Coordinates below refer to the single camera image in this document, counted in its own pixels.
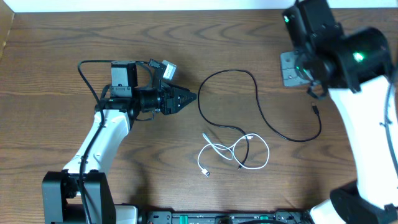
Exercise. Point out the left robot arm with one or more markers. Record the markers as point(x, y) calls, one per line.
point(80, 193)

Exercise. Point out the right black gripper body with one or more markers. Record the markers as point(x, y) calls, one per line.
point(291, 75)

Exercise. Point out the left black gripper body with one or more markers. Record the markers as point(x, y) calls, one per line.
point(166, 108)

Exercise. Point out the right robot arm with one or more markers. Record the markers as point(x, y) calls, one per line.
point(357, 73)

